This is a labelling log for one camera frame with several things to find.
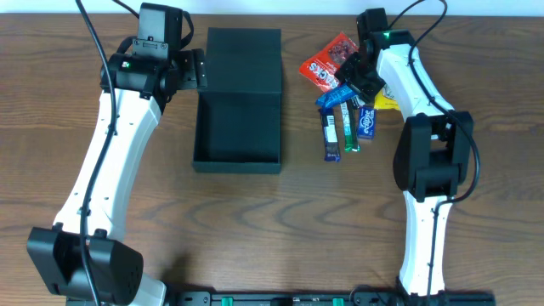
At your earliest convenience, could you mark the blue snack bar wrapper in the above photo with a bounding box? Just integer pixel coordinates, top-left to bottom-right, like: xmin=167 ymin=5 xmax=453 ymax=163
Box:
xmin=315 ymin=84 xmax=358 ymax=109

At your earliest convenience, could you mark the red Hacks candy bag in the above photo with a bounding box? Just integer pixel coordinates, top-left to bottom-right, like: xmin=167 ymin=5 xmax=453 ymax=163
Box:
xmin=298 ymin=32 xmax=358 ymax=93

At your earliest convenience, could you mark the green snack bar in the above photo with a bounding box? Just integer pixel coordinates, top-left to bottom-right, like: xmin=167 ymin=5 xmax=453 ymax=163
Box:
xmin=341 ymin=101 xmax=360 ymax=152

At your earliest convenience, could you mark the black gift box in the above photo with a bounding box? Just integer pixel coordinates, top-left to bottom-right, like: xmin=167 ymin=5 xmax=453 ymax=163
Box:
xmin=192 ymin=27 xmax=282 ymax=174

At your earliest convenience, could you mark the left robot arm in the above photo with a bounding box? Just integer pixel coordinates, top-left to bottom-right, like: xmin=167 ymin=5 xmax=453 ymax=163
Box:
xmin=26 ymin=48 xmax=207 ymax=305

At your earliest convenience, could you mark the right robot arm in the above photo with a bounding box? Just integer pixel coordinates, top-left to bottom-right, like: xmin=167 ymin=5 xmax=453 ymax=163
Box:
xmin=337 ymin=29 xmax=479 ymax=305

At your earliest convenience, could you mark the blue Eclipse gum pack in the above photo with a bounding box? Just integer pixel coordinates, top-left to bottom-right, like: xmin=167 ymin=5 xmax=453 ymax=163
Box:
xmin=357 ymin=106 xmax=376 ymax=140

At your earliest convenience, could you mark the yellow nut snack bag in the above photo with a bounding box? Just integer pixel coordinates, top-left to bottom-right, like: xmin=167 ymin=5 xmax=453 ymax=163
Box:
xmin=374 ymin=85 xmax=400 ymax=111

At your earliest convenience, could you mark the dark blue chocolate bar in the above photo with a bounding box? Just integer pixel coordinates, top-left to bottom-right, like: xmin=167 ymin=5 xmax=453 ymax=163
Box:
xmin=319 ymin=108 xmax=341 ymax=162

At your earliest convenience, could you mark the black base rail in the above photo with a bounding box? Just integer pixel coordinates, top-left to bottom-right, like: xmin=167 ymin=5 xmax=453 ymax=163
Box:
xmin=165 ymin=289 xmax=496 ymax=306

